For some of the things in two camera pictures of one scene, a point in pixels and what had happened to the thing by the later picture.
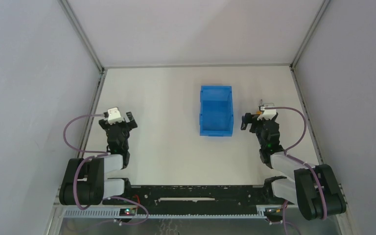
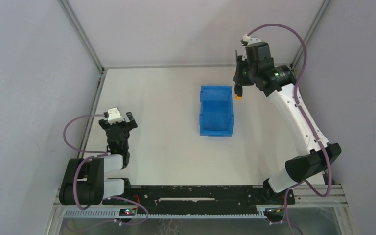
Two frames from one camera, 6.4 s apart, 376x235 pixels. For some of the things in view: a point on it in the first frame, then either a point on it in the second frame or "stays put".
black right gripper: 259,123 to 238,77
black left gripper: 118,125 stays put
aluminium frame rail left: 74,19 stays put
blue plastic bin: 216,110 stays put
